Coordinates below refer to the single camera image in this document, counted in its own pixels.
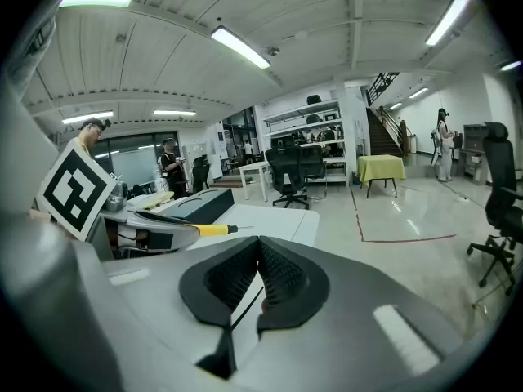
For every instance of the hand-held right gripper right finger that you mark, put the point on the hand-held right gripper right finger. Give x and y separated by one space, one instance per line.
351 296

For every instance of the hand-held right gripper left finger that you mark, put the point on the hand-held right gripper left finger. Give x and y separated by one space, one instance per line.
163 278

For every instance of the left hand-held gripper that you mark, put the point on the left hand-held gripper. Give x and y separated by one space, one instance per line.
75 190

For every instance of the dark teal box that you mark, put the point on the dark teal box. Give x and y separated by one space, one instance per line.
202 204

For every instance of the yellow screwdriver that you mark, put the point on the yellow screwdriver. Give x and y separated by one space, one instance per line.
212 230

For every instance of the pale yellow object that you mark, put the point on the pale yellow object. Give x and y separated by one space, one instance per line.
157 199

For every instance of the black mesh office chair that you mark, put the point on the black mesh office chair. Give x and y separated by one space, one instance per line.
200 174
314 161
288 170

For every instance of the white table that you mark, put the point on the white table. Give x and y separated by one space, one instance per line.
255 167

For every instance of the table with yellow cloth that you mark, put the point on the table with yellow cloth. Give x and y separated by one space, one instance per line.
380 167

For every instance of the dark staircase with railing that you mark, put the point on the dark staircase with railing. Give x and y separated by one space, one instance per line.
382 135

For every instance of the white shelf unit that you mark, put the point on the white shelf unit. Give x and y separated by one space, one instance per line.
310 133

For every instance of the black bag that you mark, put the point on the black bag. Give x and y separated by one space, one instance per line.
313 99

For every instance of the black office chair with headrest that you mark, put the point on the black office chair with headrest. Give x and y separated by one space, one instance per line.
500 178

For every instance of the grey cabinet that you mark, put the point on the grey cabinet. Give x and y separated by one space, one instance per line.
474 145

